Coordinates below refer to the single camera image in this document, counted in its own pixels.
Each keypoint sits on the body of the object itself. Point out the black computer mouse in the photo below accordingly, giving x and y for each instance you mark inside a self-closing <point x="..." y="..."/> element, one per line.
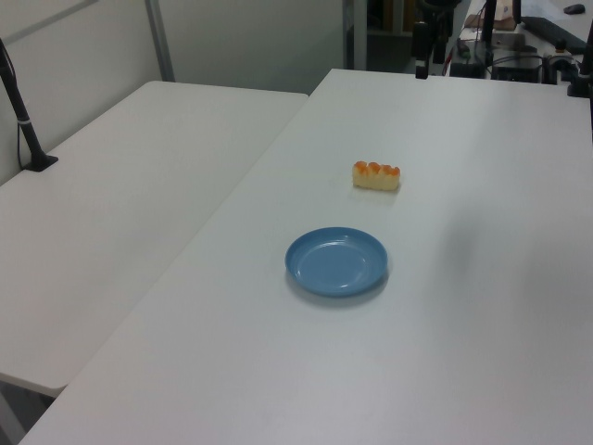
<point x="574" y="8"/>

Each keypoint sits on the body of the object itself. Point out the grey metal frame post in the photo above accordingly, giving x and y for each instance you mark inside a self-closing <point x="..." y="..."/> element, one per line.
<point x="160" y="39"/>

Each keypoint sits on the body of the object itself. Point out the black keyboard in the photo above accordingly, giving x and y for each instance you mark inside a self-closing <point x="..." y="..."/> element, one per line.
<point x="552" y="30"/>

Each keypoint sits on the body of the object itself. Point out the yellow bread with orange top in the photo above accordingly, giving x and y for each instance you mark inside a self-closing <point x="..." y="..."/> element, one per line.
<point x="376" y="179"/>

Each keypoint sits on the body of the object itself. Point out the black pole stand with base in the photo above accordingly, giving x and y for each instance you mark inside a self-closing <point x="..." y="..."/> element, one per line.
<point x="22" y="121"/>

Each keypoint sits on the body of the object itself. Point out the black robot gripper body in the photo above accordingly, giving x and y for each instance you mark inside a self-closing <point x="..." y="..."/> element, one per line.
<point x="437" y="9"/>

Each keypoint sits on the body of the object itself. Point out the blue round plate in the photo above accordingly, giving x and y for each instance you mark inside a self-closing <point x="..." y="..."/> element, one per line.
<point x="336" y="260"/>

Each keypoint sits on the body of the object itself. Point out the black upright pole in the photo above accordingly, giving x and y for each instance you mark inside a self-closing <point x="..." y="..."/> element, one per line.
<point x="488" y="23"/>

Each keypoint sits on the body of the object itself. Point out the black clamp camera stand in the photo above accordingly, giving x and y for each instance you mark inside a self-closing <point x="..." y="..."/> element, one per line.
<point x="582" y="74"/>

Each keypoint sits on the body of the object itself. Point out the black electronics box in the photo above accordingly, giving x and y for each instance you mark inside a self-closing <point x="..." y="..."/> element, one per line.
<point x="515" y="68"/>

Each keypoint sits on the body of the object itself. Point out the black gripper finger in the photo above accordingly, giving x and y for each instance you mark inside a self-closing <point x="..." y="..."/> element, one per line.
<point x="421" y="46"/>
<point x="439" y="44"/>

